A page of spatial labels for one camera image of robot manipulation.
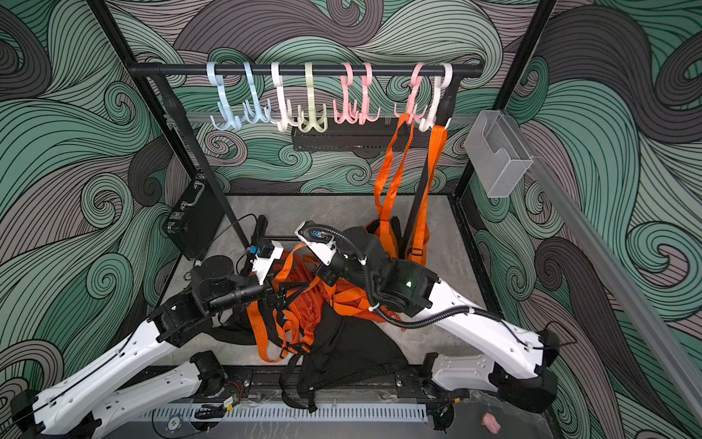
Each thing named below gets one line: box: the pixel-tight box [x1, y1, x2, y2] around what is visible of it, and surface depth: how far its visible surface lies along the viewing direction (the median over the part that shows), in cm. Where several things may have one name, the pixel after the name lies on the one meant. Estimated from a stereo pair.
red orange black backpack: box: [247, 243, 329, 363], surface depth 81 cm
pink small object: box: [480, 411, 502, 435], surface depth 67 cm
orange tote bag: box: [311, 276, 405, 332], surface depth 83 cm
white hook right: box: [418, 63, 454, 132], surface depth 54 cm
